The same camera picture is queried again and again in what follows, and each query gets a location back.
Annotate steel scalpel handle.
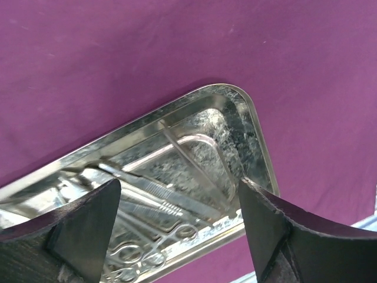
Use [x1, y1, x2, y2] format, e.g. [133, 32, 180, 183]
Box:
[98, 162, 221, 220]

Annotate steel tweezers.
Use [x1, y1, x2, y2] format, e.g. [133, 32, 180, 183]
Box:
[158, 120, 237, 219]

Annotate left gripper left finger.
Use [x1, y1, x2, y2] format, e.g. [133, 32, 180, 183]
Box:
[1, 179, 121, 282]

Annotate purple cloth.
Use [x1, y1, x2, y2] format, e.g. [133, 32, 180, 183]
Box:
[0, 0, 377, 283]

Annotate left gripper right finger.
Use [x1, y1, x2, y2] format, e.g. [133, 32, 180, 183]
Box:
[238, 176, 377, 283]

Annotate steel instrument tray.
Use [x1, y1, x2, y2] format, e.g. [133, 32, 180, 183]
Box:
[1, 84, 279, 282]

